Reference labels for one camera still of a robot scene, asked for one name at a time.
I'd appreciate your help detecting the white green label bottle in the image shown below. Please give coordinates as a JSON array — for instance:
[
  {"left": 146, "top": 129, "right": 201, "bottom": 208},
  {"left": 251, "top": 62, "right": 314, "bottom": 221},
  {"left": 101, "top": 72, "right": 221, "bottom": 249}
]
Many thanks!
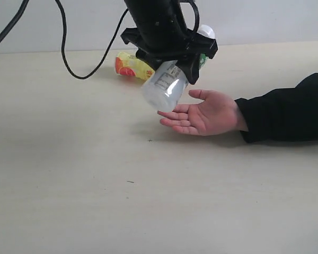
[{"left": 140, "top": 24, "right": 216, "bottom": 112}]

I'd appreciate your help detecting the forearm in black sleeve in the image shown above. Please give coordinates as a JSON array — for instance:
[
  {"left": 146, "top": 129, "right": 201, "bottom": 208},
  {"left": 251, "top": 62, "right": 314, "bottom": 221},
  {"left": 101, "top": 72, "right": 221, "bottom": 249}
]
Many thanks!
[{"left": 236, "top": 72, "right": 318, "bottom": 143}]

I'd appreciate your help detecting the person's open bare hand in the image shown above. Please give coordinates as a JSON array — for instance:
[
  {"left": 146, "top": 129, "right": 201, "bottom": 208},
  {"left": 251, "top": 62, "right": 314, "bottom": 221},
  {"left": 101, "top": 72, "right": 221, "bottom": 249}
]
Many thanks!
[{"left": 157, "top": 89, "right": 248, "bottom": 136}]

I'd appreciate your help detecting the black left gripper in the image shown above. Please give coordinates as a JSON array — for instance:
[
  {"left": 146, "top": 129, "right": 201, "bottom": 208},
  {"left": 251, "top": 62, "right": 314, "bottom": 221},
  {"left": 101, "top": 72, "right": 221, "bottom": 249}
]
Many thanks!
[{"left": 121, "top": 28, "right": 218, "bottom": 85}]

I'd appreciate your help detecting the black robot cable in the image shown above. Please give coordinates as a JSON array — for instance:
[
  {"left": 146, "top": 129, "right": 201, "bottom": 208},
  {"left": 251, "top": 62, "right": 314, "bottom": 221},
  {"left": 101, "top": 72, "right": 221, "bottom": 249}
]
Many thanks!
[{"left": 0, "top": 0, "right": 129, "bottom": 80}]

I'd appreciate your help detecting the yellow drink bottle red cap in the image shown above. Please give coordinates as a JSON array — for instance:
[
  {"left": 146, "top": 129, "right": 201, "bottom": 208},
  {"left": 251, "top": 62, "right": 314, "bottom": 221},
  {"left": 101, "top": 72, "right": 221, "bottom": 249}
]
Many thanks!
[{"left": 114, "top": 52, "right": 155, "bottom": 80}]

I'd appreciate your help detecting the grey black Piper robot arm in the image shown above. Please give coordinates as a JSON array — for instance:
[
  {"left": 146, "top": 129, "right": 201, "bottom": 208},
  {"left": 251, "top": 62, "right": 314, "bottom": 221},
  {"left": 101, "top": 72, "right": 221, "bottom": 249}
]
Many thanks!
[{"left": 121, "top": 0, "right": 218, "bottom": 84}]

